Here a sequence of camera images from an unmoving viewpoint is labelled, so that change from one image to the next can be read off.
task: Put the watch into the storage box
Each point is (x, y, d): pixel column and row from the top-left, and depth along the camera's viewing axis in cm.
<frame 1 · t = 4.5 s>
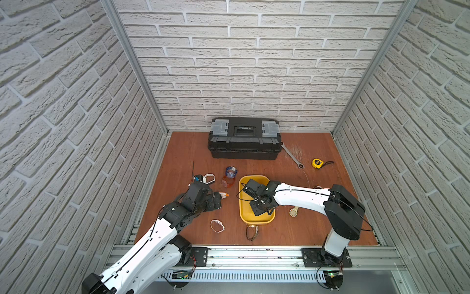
left hand: (215, 195, 78), fingers open
right hand: (259, 208, 86), fingers closed
black plastic toolbox: (245, 138, 95), point 18 cm above the table
yellow rectangular tray: (246, 214, 87), on the table
silver combination wrench: (300, 165, 105), on the table
yellow tape measure: (317, 163, 105), point 2 cm above the table
blue transparent watch: (231, 172, 97), point 4 cm above the table
red transparent watch: (227, 182, 96), point 2 cm above the table
clear white watch: (218, 222, 83), point 2 cm above the table
dark brown strap watch: (251, 231, 82), on the table

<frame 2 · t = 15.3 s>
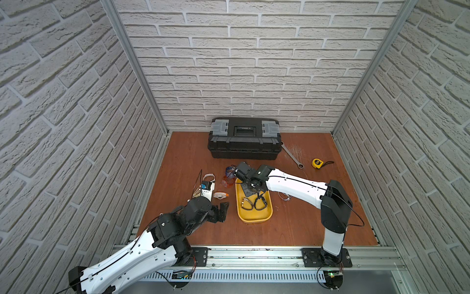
left hand: (222, 200, 72), fingers open
right hand: (252, 187, 85), fingers closed
dark brown strap watch: (246, 204, 89), on the table
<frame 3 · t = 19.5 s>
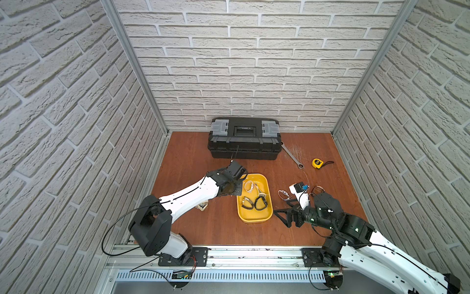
left hand: (239, 186, 84), fingers closed
right hand: (283, 207, 70), fingers open
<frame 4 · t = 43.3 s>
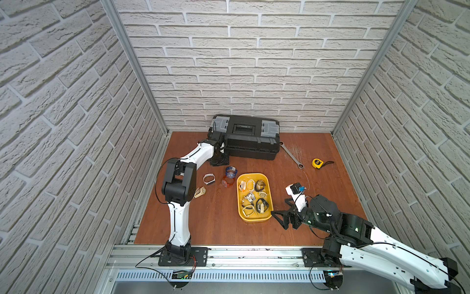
left hand: (229, 160, 99), fingers open
right hand: (280, 207, 69), fingers open
clear white watch: (251, 197, 89), point 4 cm above the table
white band watch: (208, 179, 99), on the table
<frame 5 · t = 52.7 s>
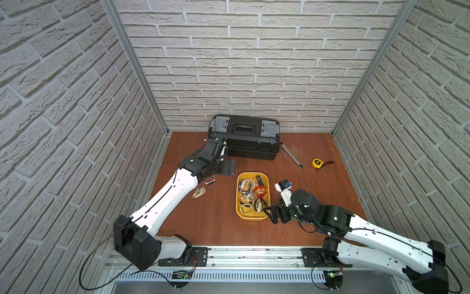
left hand: (229, 162, 78), fingers open
right hand: (273, 205, 73), fingers open
blue transparent watch: (246, 186, 94), point 2 cm above the table
red transparent watch: (260, 190, 91), point 3 cm above the table
